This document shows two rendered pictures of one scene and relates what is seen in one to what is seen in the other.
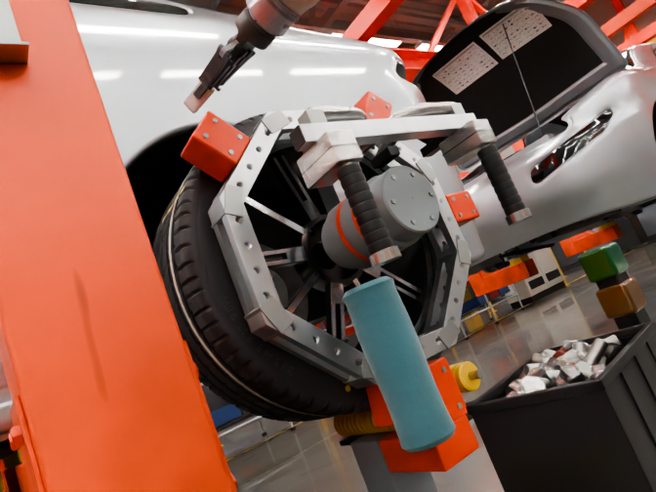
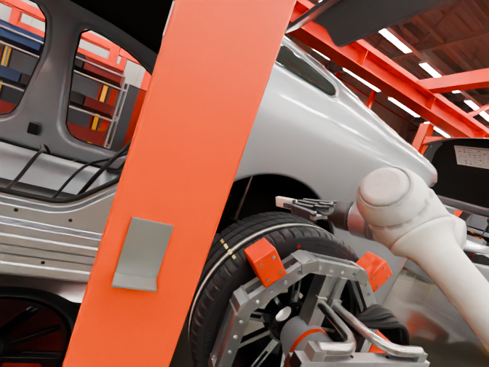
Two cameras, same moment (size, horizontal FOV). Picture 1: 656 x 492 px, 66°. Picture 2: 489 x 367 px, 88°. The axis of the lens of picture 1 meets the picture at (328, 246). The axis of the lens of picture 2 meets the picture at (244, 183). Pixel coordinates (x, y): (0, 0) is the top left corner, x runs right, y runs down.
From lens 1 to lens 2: 0.66 m
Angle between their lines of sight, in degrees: 21
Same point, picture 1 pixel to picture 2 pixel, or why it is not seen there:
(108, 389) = not seen: outside the picture
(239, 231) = (236, 328)
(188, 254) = (208, 303)
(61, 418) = not seen: outside the picture
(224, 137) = (271, 269)
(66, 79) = (175, 292)
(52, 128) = (142, 327)
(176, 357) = not seen: outside the picture
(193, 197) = (233, 273)
